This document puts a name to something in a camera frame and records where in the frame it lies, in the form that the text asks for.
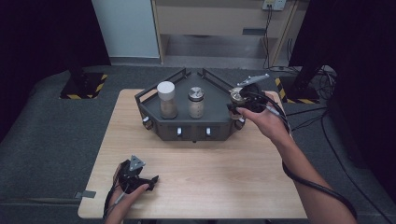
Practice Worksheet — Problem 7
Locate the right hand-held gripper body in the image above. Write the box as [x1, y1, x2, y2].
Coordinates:
[236, 73, 271, 114]

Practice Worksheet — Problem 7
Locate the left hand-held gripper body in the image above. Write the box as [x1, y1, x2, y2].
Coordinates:
[118, 154, 148, 194]

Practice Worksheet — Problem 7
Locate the black corner rack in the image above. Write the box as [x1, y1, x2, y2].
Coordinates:
[134, 67, 254, 144]

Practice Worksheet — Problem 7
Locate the silver-lid glass spice jar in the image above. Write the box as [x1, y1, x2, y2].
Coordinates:
[187, 86, 206, 119]

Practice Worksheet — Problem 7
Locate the person's left hand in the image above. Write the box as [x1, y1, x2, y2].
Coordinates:
[111, 163, 150, 213]

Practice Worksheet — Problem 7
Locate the person's right hand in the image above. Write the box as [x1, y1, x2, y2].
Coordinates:
[235, 92, 296, 147]

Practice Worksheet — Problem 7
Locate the black stand with striped base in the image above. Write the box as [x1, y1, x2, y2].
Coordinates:
[275, 62, 321, 105]
[60, 55, 109, 101]

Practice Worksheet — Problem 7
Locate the grey tape strip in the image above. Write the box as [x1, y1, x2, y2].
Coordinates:
[74, 189, 97, 200]

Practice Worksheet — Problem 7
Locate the grey cabinet label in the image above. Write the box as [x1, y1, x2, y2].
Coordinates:
[242, 28, 267, 36]

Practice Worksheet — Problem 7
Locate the white-lid glass spice jar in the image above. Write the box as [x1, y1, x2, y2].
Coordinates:
[156, 80, 179, 120]

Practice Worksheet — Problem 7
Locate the dark curtain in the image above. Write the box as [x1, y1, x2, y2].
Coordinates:
[289, 0, 396, 195]
[0, 0, 112, 139]

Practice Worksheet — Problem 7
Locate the white panel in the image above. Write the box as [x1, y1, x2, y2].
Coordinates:
[92, 0, 161, 59]

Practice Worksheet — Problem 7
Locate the left hand-held gripper cable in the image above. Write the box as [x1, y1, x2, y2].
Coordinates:
[103, 181, 129, 220]

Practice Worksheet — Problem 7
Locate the hand-held gripper cable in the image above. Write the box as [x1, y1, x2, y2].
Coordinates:
[103, 181, 129, 220]
[248, 91, 359, 221]

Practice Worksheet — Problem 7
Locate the black socket cable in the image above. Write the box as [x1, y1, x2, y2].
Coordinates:
[262, 8, 273, 70]

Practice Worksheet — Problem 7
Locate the floor cable bundle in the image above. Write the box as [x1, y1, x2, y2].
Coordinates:
[316, 65, 339, 101]

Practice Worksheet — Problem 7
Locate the wall power socket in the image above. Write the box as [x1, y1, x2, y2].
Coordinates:
[262, 0, 287, 12]

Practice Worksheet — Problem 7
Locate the right hand-held gripper cable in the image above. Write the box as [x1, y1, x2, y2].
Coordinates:
[248, 91, 359, 221]

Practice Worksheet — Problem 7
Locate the black floor cable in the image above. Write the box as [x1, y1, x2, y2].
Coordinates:
[319, 108, 396, 224]

